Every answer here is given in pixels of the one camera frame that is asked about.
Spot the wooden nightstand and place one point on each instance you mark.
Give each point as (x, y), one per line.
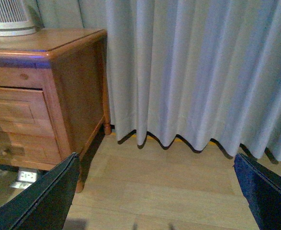
(69, 67)

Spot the grey curtain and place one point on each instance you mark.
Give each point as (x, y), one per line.
(200, 69)

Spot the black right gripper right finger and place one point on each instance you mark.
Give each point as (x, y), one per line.
(262, 189)

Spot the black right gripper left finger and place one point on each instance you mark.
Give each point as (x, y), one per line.
(45, 204)

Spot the floor power socket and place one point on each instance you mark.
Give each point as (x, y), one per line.
(25, 178)

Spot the wooden drawer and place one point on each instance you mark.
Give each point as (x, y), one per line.
(16, 149)
(24, 112)

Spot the white air purifier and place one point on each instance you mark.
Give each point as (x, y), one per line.
(15, 19)

